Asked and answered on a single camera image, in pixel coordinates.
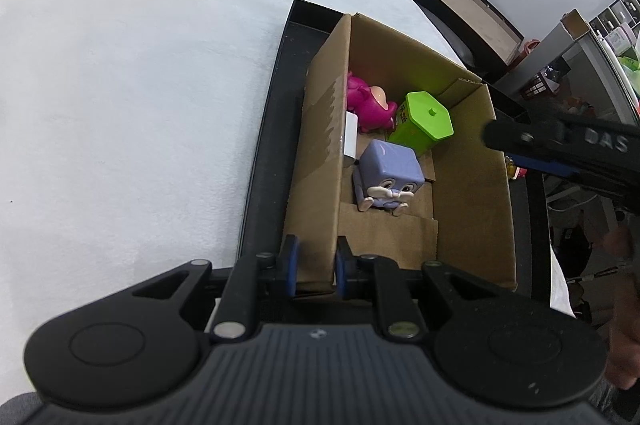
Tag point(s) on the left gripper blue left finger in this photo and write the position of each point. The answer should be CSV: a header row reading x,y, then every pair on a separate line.
x,y
248,288

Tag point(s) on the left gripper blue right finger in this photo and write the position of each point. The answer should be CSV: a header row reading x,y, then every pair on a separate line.
x,y
389,290

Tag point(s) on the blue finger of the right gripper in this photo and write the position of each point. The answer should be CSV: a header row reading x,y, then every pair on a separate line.
x,y
540,144

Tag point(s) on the lavender cube toy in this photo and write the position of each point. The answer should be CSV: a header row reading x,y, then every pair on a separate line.
x,y
386,177

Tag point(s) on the brown cardboard box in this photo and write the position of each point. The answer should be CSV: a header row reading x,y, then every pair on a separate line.
x,y
462,214

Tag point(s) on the green hexagonal box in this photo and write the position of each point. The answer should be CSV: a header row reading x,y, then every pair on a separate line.
x,y
421,122

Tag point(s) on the white power adapter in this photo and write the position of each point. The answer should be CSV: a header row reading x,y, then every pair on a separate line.
x,y
350,136

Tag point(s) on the pink toy figure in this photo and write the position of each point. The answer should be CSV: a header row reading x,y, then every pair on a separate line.
x,y
369,103

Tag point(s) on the red and blue small figurine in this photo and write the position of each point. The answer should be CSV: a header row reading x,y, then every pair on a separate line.
x,y
514,171

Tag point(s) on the black framed brown board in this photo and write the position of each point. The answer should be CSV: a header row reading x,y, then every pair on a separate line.
x,y
482,37

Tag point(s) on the white tablecloth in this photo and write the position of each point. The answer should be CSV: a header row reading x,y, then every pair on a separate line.
x,y
128,130

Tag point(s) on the black tray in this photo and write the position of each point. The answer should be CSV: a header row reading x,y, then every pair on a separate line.
x,y
305,30

